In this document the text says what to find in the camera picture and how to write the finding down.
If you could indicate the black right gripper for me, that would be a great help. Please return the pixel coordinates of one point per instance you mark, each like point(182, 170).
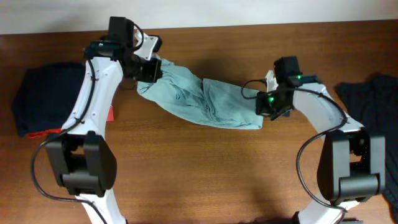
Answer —
point(261, 107)

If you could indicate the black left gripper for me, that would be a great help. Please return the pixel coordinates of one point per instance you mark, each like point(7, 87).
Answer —
point(153, 73)

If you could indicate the light blue t-shirt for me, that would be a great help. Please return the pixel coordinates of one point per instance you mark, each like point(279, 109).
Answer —
point(201, 101)

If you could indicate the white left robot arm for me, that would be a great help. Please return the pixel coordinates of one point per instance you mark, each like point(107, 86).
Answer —
point(81, 160)

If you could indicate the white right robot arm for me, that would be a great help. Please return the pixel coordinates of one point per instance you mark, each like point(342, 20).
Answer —
point(351, 169)

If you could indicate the black garment at right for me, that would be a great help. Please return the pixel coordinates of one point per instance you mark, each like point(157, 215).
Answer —
point(374, 104)

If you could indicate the folded navy blue shirt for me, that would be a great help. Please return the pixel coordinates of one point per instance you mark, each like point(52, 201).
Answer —
point(46, 97)

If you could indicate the folded red shirt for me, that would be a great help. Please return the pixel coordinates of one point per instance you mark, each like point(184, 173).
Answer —
point(110, 118)

